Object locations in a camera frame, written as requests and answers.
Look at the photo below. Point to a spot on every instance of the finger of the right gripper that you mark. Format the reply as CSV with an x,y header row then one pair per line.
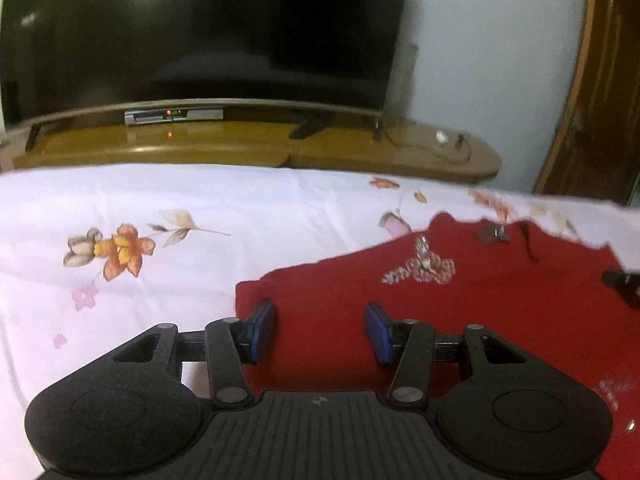
x,y
625,283

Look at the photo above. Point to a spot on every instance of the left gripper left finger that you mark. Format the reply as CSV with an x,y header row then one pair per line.
x,y
231,343

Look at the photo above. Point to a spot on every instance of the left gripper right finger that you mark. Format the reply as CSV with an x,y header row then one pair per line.
x,y
407,345

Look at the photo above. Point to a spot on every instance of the red knitted sweater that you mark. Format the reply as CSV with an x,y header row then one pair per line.
x,y
541,292

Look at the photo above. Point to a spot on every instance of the brown wooden door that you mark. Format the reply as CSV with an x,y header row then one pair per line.
x,y
595,151

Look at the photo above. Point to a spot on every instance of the white floral bed sheet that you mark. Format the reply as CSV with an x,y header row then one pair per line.
x,y
94,256

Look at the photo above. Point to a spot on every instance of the wooden tv cabinet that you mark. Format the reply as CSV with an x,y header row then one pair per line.
x,y
265,138

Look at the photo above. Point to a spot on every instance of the silver set-top box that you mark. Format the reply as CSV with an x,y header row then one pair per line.
x,y
172,116

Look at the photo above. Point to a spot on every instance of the large black television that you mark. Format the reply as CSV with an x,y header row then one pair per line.
x,y
153,59

